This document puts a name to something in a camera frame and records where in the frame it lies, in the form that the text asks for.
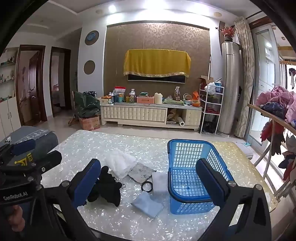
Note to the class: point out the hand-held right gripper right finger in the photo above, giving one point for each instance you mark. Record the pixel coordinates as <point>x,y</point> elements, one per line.
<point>207,178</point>

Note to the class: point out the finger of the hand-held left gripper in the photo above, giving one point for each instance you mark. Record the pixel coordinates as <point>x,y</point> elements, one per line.
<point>49,160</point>
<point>24,147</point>

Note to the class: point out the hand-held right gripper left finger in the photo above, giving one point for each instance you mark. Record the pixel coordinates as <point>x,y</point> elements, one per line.
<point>91,177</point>

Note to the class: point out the black cloth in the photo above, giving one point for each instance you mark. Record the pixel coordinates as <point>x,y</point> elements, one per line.
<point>108,188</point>

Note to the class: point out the white fluffy towel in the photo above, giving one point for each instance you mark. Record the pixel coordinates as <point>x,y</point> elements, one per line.
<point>120,162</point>

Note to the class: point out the blue plastic basket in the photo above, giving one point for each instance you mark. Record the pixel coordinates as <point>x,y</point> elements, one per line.
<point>185,153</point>

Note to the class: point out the white cloth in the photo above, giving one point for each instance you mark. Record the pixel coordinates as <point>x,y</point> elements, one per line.
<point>159,183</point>

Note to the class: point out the grey patterned cloth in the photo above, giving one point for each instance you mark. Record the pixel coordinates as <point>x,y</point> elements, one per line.
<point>141,172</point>

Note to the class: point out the light blue cloth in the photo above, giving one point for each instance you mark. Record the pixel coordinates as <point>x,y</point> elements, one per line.
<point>148,205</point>

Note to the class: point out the person's left hand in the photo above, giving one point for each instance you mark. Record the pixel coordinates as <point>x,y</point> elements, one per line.
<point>13,214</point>

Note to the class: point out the grey sofa with lace cover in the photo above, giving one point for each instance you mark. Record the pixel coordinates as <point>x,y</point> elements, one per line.
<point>34,135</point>

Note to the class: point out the grey plastic stool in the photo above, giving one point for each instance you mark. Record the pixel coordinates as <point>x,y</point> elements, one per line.
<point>245,151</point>

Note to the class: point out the teal mop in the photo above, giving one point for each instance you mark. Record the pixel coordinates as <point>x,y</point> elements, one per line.
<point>247,144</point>

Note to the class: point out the cardboard box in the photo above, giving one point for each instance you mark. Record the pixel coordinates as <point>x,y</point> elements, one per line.
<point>90,122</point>

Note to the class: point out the white paper roll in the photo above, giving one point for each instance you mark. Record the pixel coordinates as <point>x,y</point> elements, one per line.
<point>181,121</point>

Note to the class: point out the dark green plastic bag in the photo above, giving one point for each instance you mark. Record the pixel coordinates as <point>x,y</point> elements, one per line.
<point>85,104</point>

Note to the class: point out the hanging mixed clothes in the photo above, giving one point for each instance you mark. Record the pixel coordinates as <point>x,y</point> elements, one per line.
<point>272,136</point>

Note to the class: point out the orange snack box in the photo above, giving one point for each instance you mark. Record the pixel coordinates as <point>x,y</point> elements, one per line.
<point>106,100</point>

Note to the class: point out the orange packet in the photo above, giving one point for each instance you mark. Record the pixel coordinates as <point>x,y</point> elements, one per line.
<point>196,99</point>

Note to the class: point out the white television cabinet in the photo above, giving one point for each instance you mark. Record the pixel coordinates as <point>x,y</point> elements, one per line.
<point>138,113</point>

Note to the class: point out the white bag red label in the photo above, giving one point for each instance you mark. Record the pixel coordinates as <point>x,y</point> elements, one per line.
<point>120,93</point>

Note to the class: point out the wooden drying rack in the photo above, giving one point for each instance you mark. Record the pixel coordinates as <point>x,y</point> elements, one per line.
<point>268,113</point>

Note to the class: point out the silver standing air conditioner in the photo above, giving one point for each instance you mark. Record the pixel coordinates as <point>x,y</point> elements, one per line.
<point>229,88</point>

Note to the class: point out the cream canister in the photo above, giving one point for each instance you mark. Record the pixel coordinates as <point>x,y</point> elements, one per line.
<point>159,98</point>

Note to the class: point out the pink storage box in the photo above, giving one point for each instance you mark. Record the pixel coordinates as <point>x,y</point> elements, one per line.
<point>145,99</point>

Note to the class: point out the navy patterned garment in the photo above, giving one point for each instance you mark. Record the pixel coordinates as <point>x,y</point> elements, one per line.
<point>272,109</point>

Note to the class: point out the pink clothes pile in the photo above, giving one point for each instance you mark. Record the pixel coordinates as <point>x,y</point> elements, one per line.
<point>277,95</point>

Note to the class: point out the beige patterned curtain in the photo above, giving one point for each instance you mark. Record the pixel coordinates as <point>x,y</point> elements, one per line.
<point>246,69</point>

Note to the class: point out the yellow television cover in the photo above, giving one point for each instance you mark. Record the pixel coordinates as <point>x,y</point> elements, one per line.
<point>157,61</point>

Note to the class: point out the red flower vase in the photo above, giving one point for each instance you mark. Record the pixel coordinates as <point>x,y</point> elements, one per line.
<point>227,31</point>

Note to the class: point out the white wall cabinet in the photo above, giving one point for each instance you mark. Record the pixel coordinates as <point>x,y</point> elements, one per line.
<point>8,113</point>

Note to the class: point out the plain round wall panel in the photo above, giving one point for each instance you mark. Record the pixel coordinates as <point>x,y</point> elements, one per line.
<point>89,67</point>

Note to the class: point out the wall-mounted television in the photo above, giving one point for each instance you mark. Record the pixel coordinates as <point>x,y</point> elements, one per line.
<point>157,79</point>

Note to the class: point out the round wall panel blue plate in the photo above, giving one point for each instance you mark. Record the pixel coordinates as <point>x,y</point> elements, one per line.
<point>91,37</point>

